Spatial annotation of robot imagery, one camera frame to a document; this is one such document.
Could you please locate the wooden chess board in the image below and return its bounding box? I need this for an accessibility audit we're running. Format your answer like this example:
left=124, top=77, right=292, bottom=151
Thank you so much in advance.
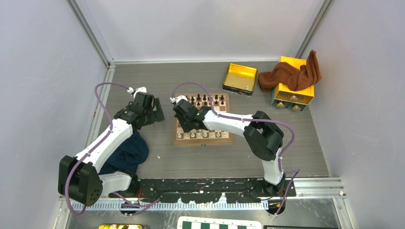
left=173, top=93, right=234, bottom=146

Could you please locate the gold metal tin tray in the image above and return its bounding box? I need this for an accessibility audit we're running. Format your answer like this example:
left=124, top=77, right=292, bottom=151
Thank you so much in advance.
left=222, top=63, right=258, bottom=97

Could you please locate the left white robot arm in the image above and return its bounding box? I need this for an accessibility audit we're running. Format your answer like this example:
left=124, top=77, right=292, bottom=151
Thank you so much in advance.
left=58, top=91, right=165, bottom=207

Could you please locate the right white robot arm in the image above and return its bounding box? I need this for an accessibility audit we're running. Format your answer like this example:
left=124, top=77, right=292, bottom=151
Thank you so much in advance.
left=170, top=96, right=285, bottom=196

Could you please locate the green checkered calibration board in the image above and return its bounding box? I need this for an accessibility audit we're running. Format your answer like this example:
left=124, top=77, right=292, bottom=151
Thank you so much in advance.
left=177, top=216, right=263, bottom=229

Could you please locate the dark blue cloth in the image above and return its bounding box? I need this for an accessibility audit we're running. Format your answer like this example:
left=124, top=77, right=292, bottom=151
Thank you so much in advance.
left=99, top=131, right=149, bottom=175

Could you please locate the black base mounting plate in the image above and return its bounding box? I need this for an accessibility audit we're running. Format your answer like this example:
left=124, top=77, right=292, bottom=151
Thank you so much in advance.
left=119, top=177, right=296, bottom=204

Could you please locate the yellow drawer box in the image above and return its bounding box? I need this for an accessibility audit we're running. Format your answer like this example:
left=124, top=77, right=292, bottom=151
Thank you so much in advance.
left=271, top=56, right=315, bottom=112

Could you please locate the brown cloth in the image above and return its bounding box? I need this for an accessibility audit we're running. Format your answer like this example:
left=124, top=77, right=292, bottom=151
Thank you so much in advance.
left=258, top=50, right=322, bottom=92

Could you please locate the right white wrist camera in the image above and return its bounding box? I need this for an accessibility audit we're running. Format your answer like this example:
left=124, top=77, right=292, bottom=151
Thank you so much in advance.
left=170, top=95, right=188, bottom=105

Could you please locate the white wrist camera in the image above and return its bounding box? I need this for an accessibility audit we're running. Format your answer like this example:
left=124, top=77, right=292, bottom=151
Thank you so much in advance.
left=170, top=95, right=188, bottom=105
left=127, top=87, right=147, bottom=98

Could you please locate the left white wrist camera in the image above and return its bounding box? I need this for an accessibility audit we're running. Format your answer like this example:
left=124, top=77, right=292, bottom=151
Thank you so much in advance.
left=127, top=87, right=147, bottom=98

